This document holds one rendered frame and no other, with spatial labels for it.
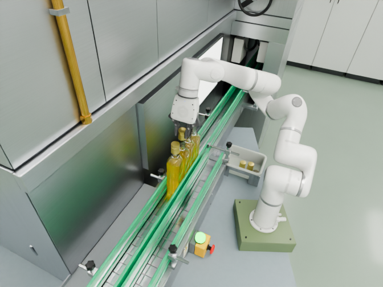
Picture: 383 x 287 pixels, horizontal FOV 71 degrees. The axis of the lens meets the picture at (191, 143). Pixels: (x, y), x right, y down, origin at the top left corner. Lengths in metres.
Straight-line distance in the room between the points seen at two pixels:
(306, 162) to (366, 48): 3.86
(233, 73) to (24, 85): 0.73
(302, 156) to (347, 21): 3.77
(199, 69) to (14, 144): 0.60
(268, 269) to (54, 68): 1.06
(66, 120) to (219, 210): 0.87
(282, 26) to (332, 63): 3.04
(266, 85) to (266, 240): 0.64
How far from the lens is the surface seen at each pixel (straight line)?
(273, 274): 1.26
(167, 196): 1.23
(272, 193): 1.09
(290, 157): 1.09
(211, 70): 0.97
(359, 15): 4.71
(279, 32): 1.93
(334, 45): 4.81
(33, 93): 0.68
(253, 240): 1.22
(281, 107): 1.13
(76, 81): 0.73
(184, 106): 1.01
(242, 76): 1.07
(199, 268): 1.21
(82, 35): 0.75
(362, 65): 4.93
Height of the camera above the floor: 1.84
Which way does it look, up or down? 40 degrees down
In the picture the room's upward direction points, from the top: 4 degrees clockwise
